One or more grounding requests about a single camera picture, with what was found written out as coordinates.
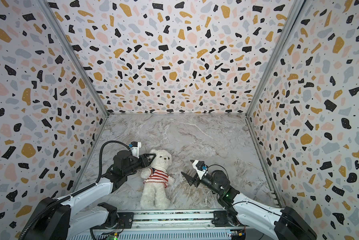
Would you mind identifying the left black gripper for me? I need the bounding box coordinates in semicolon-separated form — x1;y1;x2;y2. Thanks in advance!
124;153;157;177

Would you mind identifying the red white striped knit sweater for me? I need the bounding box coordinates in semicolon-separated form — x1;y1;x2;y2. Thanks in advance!
143;168;169;188

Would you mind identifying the white plush teddy bear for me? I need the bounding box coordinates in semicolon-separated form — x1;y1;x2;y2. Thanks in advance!
140;149;174;210

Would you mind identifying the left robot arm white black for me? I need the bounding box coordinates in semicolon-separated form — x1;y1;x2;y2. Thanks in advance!
19;150;156;240

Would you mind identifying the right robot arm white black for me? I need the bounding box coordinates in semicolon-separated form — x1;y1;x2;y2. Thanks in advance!
181;170;317;240

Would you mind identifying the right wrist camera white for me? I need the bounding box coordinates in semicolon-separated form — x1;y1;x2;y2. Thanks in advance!
190;160;208;180

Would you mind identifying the right thin black cable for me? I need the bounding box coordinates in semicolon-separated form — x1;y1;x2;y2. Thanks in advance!
206;164;229;178

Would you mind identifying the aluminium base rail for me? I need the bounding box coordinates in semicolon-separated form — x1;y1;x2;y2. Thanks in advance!
56;209;258;230

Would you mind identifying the white slotted cable duct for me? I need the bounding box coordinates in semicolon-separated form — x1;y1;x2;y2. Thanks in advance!
58;230;232;240

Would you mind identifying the left black corrugated cable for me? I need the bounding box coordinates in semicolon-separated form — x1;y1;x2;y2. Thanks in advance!
17;140;132;240

